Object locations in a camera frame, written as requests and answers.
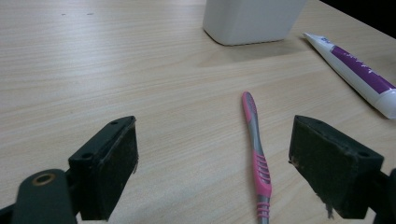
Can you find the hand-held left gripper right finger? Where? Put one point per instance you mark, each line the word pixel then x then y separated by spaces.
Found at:
pixel 333 168

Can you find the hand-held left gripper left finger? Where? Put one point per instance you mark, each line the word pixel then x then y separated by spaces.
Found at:
pixel 102 174

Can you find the pink and grey toothbrush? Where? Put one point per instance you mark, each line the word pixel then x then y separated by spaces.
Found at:
pixel 258 146

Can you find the white and purple toothpaste tube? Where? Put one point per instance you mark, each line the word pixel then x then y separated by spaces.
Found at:
pixel 358 68

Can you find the white plastic holder box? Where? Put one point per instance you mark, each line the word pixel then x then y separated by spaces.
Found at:
pixel 252 18

